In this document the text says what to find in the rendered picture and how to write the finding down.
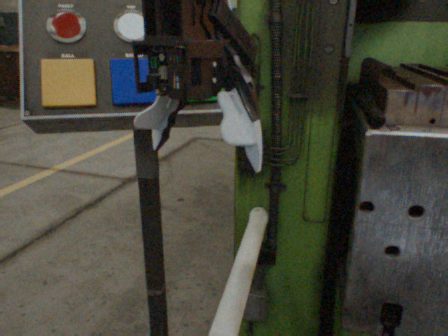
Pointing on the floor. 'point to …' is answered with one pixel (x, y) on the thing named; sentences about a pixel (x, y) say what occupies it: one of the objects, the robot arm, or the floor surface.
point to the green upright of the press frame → (307, 308)
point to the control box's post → (151, 228)
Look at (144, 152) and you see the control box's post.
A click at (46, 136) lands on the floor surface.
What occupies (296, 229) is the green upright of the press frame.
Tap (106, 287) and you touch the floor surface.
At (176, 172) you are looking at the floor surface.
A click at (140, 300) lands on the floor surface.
